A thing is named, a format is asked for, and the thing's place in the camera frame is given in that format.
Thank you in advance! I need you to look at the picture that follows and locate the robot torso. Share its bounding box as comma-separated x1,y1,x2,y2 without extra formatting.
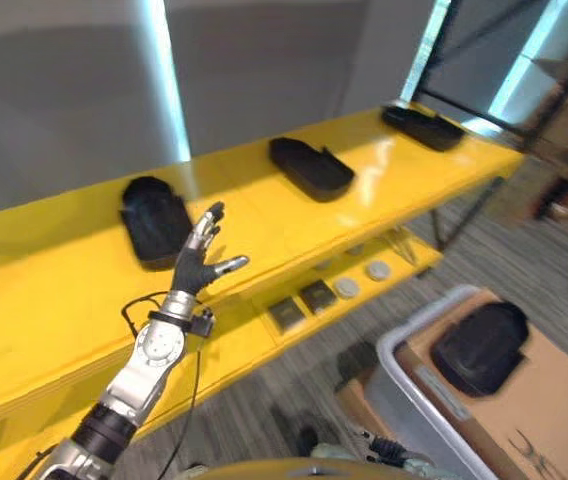
183,455,365,480

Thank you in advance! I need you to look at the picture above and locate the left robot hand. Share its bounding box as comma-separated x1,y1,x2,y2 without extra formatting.
169,201,250,299

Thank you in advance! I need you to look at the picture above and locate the dark square tray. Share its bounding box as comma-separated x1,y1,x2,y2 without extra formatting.
268,298,308,331
299,280,339,315

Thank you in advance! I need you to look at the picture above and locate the black sole-shaped part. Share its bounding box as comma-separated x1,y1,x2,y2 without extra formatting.
381,103,466,153
268,137,356,204
119,176,195,272
430,301,531,398

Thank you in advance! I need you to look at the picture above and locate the brown cardboard sheet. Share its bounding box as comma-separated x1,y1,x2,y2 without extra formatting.
394,291,568,480

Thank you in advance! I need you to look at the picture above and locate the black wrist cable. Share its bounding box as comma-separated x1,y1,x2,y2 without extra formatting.
120,291,200,480

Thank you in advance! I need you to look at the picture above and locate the white round disc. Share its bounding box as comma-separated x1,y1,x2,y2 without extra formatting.
365,260,392,282
333,277,362,300

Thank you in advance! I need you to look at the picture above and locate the black metal frame rack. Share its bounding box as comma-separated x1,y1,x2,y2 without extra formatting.
397,0,568,251

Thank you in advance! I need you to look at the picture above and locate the brown cardboard box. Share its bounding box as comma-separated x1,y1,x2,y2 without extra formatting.
334,375,390,441

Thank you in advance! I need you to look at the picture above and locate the grey plastic box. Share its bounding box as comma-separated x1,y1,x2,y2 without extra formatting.
375,284,500,480

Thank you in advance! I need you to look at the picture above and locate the yellow metal shelf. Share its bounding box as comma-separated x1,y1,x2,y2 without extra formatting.
0,105,526,480

